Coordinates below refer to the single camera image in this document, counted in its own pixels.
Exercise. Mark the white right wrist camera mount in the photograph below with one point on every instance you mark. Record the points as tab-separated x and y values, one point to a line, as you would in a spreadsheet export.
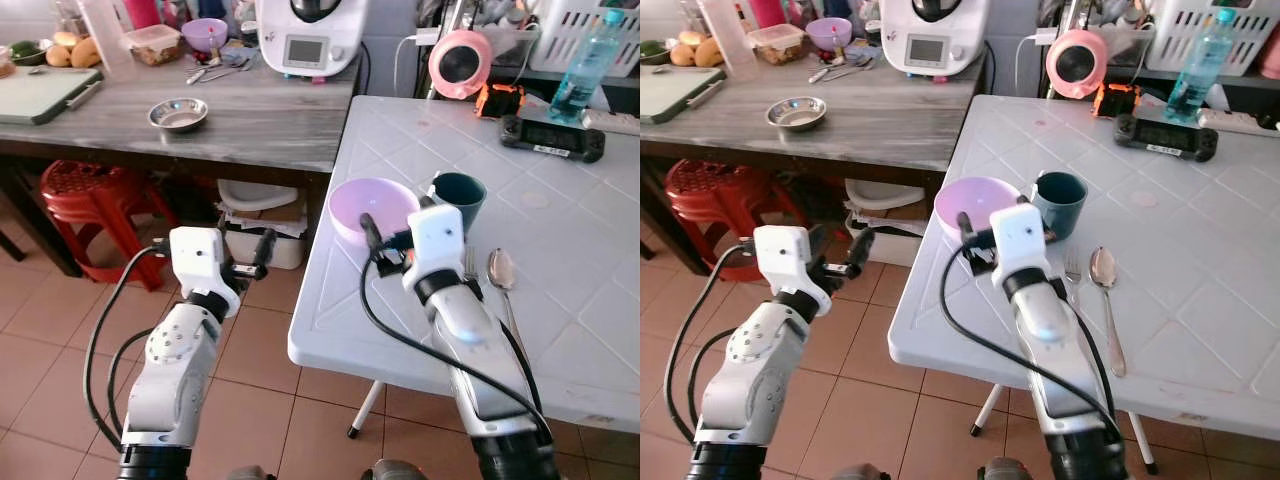
437	240
1020	238

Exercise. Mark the steel fork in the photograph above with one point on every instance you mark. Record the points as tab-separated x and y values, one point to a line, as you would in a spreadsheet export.
862	65
240	66
470	262
1073	262

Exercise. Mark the white usb charger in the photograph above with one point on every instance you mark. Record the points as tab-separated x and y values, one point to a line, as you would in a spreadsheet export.
1044	37
427	38

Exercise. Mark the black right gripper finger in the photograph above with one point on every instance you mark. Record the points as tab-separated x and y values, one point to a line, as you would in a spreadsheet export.
371	230
966	228

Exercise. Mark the clear plastic food container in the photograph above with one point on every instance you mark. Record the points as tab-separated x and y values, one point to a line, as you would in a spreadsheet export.
778	45
155	47

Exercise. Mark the robot leg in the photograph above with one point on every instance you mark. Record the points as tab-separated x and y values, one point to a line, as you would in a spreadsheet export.
853	473
1005	470
402	470

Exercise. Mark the white power strip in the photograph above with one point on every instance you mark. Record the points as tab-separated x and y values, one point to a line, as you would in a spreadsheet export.
1245	122
615	122

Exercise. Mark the green fruit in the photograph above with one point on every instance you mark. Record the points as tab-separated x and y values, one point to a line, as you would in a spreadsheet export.
25	49
650	48

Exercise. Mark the pink round appliance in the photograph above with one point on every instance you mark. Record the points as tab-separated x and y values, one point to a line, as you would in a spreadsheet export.
460	65
1077	62

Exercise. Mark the dark teal cup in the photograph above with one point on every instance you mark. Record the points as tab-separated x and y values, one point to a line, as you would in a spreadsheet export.
1062	205
462	205

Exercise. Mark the red plastic stool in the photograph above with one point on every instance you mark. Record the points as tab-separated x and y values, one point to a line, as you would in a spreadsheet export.
90	190
710	190

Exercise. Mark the shallow steel bowl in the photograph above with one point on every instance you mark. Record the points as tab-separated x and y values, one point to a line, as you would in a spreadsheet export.
796	114
178	116

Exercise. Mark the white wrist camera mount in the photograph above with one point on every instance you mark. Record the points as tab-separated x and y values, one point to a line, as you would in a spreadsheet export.
195	258
780	258
437	240
1020	238

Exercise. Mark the steel fruit bowl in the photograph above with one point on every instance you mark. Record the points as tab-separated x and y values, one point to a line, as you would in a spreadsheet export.
655	61
30	62

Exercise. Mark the yellow mango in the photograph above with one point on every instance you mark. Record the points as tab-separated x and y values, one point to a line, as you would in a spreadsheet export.
57	56
66	40
680	55
691	38
710	52
87	53

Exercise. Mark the black handheld game controller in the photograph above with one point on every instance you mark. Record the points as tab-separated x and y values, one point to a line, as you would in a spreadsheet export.
1165	135
550	135

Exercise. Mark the steel spoon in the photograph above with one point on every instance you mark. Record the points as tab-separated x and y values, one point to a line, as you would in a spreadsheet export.
1102	268
501	268
222	68
843	67

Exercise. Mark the robot left leg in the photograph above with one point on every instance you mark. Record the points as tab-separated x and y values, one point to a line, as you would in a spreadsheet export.
853	473

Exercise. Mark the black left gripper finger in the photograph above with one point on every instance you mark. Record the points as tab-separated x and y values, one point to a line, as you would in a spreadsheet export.
862	252
266	252

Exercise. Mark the dark wooden counter leg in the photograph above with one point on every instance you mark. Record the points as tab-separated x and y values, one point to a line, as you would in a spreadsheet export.
672	225
45	220

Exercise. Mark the magenta plastic tumbler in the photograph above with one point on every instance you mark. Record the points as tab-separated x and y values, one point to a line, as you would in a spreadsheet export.
765	12
142	12

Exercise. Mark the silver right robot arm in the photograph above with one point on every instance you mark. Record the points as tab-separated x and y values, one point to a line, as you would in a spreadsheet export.
1060	375
480	370

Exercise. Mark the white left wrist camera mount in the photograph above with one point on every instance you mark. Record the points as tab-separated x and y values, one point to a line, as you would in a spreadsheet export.
195	258
780	258

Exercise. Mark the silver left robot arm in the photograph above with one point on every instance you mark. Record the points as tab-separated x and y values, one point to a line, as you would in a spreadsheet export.
175	370
750	375

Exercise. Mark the white plastic storage box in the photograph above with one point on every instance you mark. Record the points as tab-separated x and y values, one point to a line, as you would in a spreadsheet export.
895	245
275	250

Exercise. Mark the robot right leg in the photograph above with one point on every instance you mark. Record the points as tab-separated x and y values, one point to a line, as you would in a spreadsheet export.
402	470
1005	470

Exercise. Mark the white kitchen cooking machine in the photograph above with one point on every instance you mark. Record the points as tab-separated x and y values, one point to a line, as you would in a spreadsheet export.
930	50
310	50

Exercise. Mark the blue plastic water bottle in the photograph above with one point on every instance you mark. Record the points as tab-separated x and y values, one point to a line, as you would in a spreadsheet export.
1200	70
585	75

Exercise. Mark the white plastic basket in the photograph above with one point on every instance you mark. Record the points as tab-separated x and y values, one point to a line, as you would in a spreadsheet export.
570	40
1180	35

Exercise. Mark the orange and black gadget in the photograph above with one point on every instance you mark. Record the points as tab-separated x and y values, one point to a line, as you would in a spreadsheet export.
1117	100
500	102

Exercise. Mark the pale lilac plastic bowl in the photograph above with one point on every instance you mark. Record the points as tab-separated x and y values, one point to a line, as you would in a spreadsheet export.
375	200
975	198

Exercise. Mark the pale green cutting board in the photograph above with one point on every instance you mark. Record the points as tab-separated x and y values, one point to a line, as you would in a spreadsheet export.
675	93
45	95

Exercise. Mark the purple plastic bowl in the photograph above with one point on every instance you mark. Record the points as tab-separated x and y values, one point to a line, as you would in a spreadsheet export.
829	34
205	35

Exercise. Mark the white metal table leg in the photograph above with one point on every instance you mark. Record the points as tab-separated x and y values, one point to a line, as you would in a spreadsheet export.
987	408
1145	440
366	408

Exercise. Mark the pink plastic container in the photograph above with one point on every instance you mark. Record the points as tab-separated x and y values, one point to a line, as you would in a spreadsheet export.
1270	55

